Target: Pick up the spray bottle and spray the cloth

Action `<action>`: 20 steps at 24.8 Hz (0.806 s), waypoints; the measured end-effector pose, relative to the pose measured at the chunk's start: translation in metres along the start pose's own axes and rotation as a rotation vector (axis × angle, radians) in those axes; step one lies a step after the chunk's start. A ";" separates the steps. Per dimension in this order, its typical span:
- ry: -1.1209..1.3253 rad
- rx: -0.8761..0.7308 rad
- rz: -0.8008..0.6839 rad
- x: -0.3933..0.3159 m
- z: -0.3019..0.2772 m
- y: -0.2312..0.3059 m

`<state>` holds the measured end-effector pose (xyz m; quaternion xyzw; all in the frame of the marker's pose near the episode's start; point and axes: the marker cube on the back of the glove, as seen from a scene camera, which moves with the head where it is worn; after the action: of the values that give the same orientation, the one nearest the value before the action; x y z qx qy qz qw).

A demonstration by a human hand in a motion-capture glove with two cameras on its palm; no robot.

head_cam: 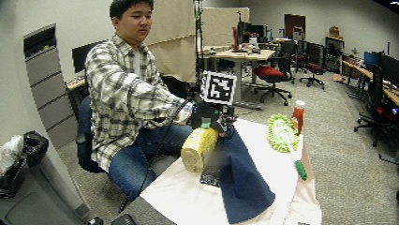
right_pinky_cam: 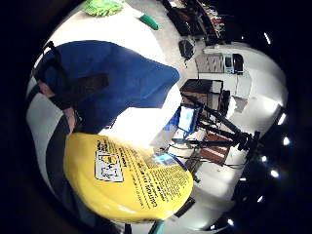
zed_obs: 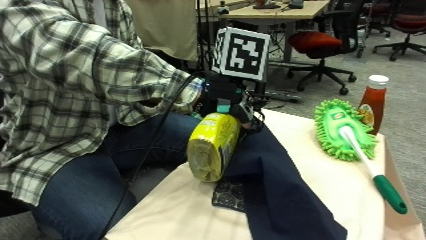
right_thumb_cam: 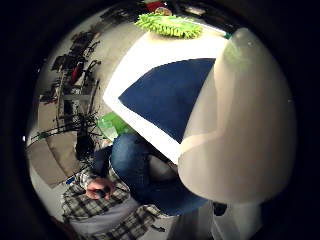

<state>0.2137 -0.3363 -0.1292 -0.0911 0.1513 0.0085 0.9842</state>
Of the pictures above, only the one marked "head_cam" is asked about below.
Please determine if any white cube with black markers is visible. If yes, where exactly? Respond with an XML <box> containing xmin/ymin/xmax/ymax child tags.
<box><xmin>200</xmin><ymin>70</ymin><xmax>239</xmax><ymax>106</ymax></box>

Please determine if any green duster brush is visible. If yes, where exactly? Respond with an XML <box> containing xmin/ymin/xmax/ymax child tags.
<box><xmin>268</xmin><ymin>113</ymin><xmax>310</xmax><ymax>182</ymax></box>

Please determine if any black patterned mat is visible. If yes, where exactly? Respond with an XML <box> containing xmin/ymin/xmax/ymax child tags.
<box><xmin>199</xmin><ymin>164</ymin><xmax>225</xmax><ymax>188</ymax></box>

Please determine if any red sauce bottle white cap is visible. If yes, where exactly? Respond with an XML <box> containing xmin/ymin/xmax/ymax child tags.
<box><xmin>290</xmin><ymin>99</ymin><xmax>308</xmax><ymax>136</ymax></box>

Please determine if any dark blue cloth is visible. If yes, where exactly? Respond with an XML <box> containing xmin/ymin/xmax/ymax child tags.
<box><xmin>200</xmin><ymin>125</ymin><xmax>277</xmax><ymax>225</ymax></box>

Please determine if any black office chair red seat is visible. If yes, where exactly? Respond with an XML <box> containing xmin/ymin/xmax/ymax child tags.
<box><xmin>252</xmin><ymin>40</ymin><xmax>294</xmax><ymax>107</ymax></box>
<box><xmin>298</xmin><ymin>41</ymin><xmax>329</xmax><ymax>91</ymax></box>

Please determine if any light wooden desk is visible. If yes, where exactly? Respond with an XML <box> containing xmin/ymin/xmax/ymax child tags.
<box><xmin>203</xmin><ymin>47</ymin><xmax>277</xmax><ymax>111</ymax></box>

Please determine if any white tablecloth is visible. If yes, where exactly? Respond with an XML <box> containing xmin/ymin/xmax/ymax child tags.
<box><xmin>140</xmin><ymin>118</ymin><xmax>325</xmax><ymax>225</ymax></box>

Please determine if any the person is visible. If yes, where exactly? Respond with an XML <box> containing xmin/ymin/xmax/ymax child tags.
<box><xmin>86</xmin><ymin>0</ymin><xmax>197</xmax><ymax>202</ymax></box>

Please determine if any beige partition panel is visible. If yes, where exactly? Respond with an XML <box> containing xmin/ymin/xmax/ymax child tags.
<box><xmin>144</xmin><ymin>0</ymin><xmax>252</xmax><ymax>83</ymax></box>

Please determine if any black stand pole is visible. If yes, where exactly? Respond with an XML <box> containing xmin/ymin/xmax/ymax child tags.
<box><xmin>192</xmin><ymin>0</ymin><xmax>209</xmax><ymax>92</ymax></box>

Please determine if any black computer monitor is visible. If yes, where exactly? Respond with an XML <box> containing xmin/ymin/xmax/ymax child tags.
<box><xmin>236</xmin><ymin>20</ymin><xmax>269</xmax><ymax>44</ymax></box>
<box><xmin>364</xmin><ymin>51</ymin><xmax>399</xmax><ymax>88</ymax></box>
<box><xmin>71</xmin><ymin>39</ymin><xmax>110</xmax><ymax>75</ymax></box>

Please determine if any black shelf unit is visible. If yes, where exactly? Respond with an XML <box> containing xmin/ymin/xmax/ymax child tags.
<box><xmin>325</xmin><ymin>36</ymin><xmax>346</xmax><ymax>75</ymax></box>

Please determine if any blue office chair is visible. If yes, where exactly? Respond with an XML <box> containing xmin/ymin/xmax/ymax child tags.
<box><xmin>75</xmin><ymin>95</ymin><xmax>111</xmax><ymax>174</ymax></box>

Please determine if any long wooden desk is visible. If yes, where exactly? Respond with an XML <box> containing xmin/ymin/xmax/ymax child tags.
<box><xmin>341</xmin><ymin>59</ymin><xmax>399</xmax><ymax>108</ymax></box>

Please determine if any black device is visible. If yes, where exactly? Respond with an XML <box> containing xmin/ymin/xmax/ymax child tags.
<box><xmin>110</xmin><ymin>213</ymin><xmax>139</xmax><ymax>225</ymax></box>

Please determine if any gray filing cabinet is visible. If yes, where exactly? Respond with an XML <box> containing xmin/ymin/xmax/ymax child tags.
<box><xmin>23</xmin><ymin>22</ymin><xmax>79</xmax><ymax>150</ymax></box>

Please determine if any black trash bag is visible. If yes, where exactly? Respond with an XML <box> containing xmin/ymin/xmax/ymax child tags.
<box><xmin>0</xmin><ymin>130</ymin><xmax>51</xmax><ymax>200</ymax></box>

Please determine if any gray bin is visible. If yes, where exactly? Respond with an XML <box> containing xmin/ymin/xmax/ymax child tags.
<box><xmin>0</xmin><ymin>155</ymin><xmax>94</xmax><ymax>225</ymax></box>

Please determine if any white plastic bag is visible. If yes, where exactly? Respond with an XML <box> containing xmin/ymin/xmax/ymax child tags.
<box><xmin>0</xmin><ymin>134</ymin><xmax>26</xmax><ymax>176</ymax></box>

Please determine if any black glove cable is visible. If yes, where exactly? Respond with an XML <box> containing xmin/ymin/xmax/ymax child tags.
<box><xmin>117</xmin><ymin>98</ymin><xmax>196</xmax><ymax>214</ymax></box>

